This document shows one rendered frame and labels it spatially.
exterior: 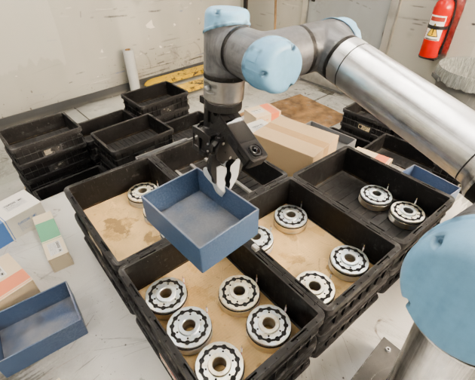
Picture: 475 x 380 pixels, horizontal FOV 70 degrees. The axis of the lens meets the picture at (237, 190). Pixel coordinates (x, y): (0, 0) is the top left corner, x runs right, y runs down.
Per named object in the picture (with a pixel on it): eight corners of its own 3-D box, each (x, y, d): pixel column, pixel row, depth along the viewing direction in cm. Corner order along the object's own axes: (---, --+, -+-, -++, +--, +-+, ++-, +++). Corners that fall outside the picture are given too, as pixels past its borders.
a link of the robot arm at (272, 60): (326, 32, 48) (277, 17, 55) (262, 45, 43) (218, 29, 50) (319, 86, 53) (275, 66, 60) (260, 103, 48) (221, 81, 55)
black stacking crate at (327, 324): (390, 275, 94) (402, 248, 87) (320, 341, 79) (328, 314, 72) (286, 203, 118) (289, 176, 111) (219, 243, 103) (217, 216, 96)
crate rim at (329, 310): (401, 252, 88) (404, 246, 86) (326, 320, 73) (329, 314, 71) (289, 180, 112) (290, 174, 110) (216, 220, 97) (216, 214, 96)
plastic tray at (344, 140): (354, 148, 167) (357, 139, 164) (331, 163, 156) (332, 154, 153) (310, 128, 182) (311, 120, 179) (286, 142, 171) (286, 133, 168)
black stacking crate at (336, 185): (441, 227, 108) (455, 200, 101) (390, 274, 94) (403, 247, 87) (340, 171, 132) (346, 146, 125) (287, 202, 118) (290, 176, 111)
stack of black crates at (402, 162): (427, 200, 221) (448, 157, 200) (406, 222, 205) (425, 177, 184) (372, 174, 244) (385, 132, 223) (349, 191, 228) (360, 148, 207)
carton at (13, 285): (-23, 292, 102) (-36, 277, 97) (17, 268, 109) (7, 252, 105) (0, 323, 94) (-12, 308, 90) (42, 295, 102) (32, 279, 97)
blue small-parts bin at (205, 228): (258, 233, 71) (259, 209, 67) (202, 274, 63) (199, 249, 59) (200, 190, 83) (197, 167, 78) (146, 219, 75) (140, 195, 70)
